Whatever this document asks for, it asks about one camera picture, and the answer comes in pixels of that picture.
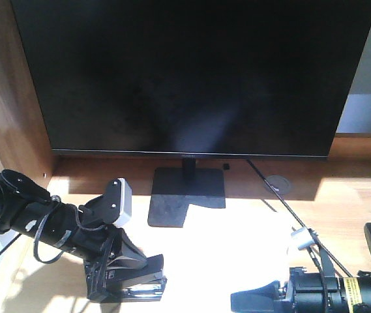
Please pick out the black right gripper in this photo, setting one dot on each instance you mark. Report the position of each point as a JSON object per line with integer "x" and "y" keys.
{"x": 304, "y": 292}

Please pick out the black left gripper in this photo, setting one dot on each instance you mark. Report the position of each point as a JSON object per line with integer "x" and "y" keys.
{"x": 95, "y": 247}

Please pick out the black stapler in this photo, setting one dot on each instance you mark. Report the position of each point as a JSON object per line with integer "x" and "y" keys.
{"x": 137, "y": 285}

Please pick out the white paper sheet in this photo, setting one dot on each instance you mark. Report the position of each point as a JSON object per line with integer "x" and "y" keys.
{"x": 216, "y": 253}

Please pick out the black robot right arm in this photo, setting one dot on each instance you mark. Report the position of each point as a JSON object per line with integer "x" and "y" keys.
{"x": 354, "y": 293}

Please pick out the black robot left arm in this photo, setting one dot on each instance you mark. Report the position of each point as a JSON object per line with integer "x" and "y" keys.
{"x": 31, "y": 210}

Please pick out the wooden desk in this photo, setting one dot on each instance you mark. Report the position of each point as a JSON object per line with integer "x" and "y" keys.
{"x": 331, "y": 196}

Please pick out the black computer monitor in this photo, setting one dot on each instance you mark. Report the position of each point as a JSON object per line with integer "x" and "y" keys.
{"x": 192, "y": 79}

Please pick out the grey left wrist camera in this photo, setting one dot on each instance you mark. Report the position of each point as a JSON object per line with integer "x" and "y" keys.
{"x": 117, "y": 203}

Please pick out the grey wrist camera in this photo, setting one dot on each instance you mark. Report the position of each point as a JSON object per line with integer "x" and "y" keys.
{"x": 117, "y": 203}
{"x": 302, "y": 238}

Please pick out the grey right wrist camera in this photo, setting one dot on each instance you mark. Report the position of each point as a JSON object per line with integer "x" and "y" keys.
{"x": 302, "y": 238}

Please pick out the grey desk cable grommet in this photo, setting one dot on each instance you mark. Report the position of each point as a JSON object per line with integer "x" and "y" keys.
{"x": 280, "y": 184}

